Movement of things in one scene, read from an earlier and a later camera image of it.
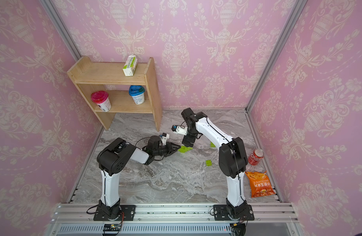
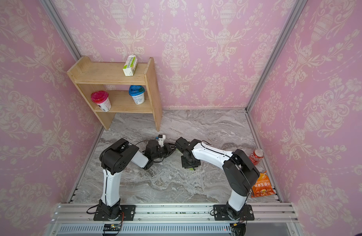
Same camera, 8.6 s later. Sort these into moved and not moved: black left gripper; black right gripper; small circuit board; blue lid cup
Moved: black right gripper
Not moved: blue lid cup; small circuit board; black left gripper
